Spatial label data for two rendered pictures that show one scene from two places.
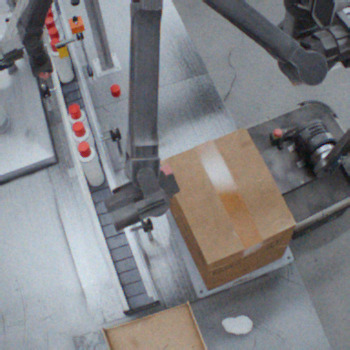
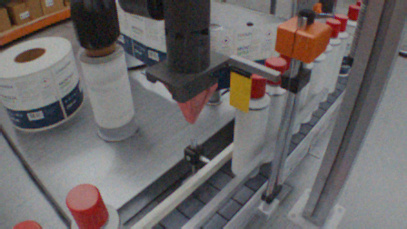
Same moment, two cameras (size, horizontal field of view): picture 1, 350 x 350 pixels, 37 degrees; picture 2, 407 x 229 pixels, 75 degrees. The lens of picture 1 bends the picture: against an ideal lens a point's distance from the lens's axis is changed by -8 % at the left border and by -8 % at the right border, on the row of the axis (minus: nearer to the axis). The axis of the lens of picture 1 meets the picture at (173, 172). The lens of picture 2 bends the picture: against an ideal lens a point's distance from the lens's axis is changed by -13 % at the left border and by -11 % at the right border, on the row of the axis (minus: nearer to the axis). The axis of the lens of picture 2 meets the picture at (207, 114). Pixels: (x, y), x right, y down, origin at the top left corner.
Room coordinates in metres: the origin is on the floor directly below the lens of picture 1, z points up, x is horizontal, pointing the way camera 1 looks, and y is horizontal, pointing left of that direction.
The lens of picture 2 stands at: (0.89, 0.06, 1.30)
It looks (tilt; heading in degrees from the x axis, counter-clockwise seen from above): 38 degrees down; 53
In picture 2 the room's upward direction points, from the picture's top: straight up
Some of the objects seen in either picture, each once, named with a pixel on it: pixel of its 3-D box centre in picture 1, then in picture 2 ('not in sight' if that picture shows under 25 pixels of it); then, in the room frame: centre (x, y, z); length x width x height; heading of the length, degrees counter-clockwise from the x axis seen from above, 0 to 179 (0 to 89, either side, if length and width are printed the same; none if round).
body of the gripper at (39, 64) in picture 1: (37, 56); (188, 50); (1.08, 0.36, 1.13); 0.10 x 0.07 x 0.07; 13
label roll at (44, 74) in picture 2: not in sight; (38, 81); (0.91, 0.77, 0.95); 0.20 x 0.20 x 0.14
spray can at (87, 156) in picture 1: (89, 163); not in sight; (0.76, 0.23, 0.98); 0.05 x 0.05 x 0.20
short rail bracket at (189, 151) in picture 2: (46, 95); (193, 159); (1.10, 0.39, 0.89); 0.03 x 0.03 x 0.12; 12
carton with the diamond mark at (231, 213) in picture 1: (226, 213); not in sight; (0.56, -0.12, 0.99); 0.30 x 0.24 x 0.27; 16
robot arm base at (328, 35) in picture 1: (332, 44); not in sight; (0.73, -0.39, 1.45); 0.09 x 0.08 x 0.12; 16
